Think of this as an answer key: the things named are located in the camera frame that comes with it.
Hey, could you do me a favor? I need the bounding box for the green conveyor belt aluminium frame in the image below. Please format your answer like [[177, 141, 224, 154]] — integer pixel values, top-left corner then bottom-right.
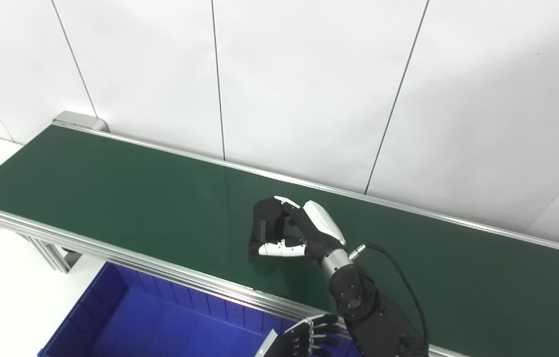
[[0, 121, 559, 357]]

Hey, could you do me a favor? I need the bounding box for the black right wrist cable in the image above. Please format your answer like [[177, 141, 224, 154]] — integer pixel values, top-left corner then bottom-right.
[[349, 242, 432, 348]]

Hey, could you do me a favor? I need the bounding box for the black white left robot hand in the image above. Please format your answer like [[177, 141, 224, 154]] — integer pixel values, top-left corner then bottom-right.
[[255, 313, 342, 357]]

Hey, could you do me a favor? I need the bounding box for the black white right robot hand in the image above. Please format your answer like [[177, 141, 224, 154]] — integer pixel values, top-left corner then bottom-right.
[[258, 196, 350, 264]]

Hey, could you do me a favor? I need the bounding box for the blue plastic bin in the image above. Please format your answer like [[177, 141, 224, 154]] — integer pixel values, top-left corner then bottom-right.
[[38, 262, 360, 357]]

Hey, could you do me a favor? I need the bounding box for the grey conveyor end housing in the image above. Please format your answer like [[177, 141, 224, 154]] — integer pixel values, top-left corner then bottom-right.
[[52, 111, 110, 133]]

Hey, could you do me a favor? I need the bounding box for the black cylinder block part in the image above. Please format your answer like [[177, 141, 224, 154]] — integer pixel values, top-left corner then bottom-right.
[[248, 197, 306, 258]]

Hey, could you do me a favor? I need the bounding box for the aluminium conveyor leg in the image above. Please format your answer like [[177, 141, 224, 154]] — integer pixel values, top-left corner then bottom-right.
[[26, 237, 82, 274]]

